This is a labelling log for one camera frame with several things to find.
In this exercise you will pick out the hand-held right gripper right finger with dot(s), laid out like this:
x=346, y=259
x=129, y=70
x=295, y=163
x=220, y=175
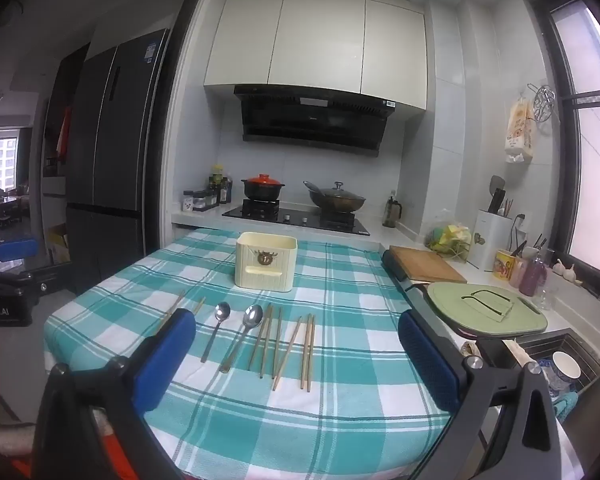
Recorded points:
x=427, y=360

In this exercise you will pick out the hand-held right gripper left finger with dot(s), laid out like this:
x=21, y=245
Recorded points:
x=165, y=355

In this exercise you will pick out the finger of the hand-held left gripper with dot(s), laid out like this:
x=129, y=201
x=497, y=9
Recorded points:
x=15, y=284
x=17, y=250

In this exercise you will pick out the small metal spoon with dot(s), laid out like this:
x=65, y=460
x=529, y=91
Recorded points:
x=222, y=311

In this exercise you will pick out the large metal spoon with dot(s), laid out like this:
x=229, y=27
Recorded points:
x=252, y=316

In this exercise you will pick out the bunch of wooden chopsticks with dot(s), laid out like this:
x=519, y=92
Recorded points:
x=310, y=355

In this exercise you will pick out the cream utensil holder box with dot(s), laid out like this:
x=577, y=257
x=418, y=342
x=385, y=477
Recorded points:
x=265, y=280

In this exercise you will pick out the cardboard box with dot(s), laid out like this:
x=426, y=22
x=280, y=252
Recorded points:
x=57, y=247

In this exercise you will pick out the dark dining furniture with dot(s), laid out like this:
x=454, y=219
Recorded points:
x=2, y=207

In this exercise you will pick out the light green cutting board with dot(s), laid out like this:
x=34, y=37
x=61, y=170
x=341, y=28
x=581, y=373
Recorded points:
x=460, y=310

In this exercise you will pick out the wooden cutting board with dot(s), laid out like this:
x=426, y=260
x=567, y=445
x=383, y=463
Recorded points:
x=425, y=265

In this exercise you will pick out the teal white checked tablecloth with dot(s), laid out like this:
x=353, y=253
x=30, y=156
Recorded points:
x=330, y=410

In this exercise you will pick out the kitchen sink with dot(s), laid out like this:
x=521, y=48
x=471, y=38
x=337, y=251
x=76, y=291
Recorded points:
x=540, y=345

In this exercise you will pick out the yellow printed mug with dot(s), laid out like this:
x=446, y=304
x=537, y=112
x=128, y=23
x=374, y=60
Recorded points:
x=504, y=265

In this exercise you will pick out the plastic bag of sponges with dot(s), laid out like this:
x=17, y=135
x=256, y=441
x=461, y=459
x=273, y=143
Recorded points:
x=447, y=237

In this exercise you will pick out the red hanging cloth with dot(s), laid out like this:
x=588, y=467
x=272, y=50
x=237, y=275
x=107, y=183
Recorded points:
x=65, y=132

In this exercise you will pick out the white knife holder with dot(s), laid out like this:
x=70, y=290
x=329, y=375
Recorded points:
x=490, y=245

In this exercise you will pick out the grey refrigerator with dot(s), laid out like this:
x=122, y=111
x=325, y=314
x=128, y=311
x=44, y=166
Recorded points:
x=115, y=160

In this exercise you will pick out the purple bottle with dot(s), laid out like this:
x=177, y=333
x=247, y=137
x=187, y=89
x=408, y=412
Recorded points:
x=532, y=277

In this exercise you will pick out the white blue bowl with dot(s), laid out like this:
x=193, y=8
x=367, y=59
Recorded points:
x=565, y=367

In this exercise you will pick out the teal dishcloth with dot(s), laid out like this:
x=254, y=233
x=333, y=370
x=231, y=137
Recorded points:
x=566, y=405

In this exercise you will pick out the small white seasoning jar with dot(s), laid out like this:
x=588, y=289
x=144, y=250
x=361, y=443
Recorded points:
x=188, y=202

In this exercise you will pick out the dark water jug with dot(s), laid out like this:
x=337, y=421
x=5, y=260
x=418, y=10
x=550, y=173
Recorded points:
x=391, y=210

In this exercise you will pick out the spice jars and bottles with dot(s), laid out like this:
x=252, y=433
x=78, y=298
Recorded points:
x=205, y=200

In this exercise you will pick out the garlic bulbs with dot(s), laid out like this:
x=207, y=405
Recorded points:
x=562, y=270

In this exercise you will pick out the dark sauce bottle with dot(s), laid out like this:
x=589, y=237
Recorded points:
x=225, y=192

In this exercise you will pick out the wok with glass lid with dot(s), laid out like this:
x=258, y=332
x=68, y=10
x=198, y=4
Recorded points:
x=337, y=202

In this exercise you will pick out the yellow capped oil bottle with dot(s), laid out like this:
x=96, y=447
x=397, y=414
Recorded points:
x=216, y=180

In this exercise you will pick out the black glass gas hob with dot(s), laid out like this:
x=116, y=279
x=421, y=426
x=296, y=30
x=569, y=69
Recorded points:
x=295, y=217

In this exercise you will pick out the grey spatula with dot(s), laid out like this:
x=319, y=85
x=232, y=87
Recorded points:
x=496, y=183

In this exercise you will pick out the black clay pot red lid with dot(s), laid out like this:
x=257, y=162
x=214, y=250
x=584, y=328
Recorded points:
x=262, y=190

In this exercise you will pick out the black framed window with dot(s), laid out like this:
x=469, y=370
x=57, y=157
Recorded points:
x=595, y=185

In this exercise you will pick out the hanging printed paper bag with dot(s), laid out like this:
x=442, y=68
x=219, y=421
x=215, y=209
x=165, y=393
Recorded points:
x=520, y=135

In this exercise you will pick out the black range hood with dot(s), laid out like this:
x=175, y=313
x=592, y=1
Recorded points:
x=310, y=120

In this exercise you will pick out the hanging metal steamer rack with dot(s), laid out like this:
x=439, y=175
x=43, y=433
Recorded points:
x=542, y=102

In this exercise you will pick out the white wall cabinet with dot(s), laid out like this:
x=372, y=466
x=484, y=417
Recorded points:
x=320, y=40

